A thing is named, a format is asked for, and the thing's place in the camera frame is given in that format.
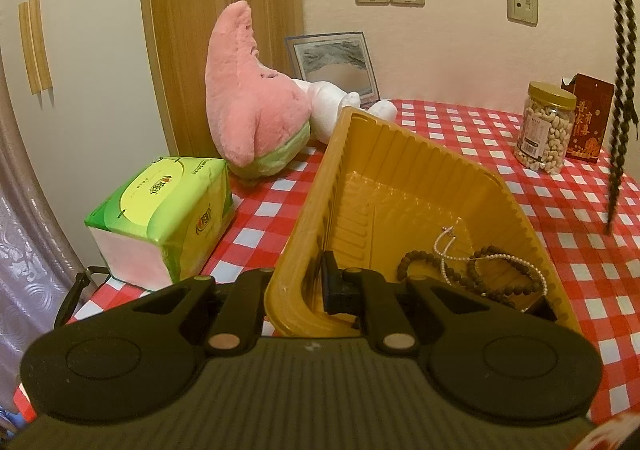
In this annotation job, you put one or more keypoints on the beige wall panel with ports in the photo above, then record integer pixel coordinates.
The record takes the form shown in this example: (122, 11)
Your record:
(522, 5)

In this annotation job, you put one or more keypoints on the red tin box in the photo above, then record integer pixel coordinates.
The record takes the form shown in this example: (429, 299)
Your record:
(590, 130)

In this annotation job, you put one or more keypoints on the orange plastic tray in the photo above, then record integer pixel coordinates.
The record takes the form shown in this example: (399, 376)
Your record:
(400, 170)

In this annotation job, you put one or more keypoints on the pink star plush toy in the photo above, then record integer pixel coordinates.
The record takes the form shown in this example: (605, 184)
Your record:
(245, 100)

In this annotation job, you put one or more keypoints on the patterned translucent curtain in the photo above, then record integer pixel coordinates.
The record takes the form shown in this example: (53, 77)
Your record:
(25, 255)

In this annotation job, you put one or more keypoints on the white plush toy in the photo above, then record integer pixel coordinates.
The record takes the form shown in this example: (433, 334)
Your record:
(325, 105)

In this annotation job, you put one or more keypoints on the framed picture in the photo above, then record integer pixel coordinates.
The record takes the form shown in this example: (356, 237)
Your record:
(335, 60)

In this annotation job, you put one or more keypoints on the white wardrobe door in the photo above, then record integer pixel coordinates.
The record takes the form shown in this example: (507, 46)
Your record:
(90, 80)

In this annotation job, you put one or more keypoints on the green tissue pack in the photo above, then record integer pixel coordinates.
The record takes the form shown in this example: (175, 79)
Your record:
(160, 195)

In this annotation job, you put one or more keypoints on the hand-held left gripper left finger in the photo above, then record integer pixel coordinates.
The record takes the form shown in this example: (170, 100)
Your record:
(250, 290)

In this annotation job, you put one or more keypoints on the red checkered tablecloth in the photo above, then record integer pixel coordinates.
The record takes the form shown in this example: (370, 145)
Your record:
(260, 230)

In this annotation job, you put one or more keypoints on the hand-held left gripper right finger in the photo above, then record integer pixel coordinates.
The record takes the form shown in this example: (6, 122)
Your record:
(334, 290)

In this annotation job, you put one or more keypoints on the nut jar with gold lid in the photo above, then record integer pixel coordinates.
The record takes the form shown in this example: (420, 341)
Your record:
(545, 130)

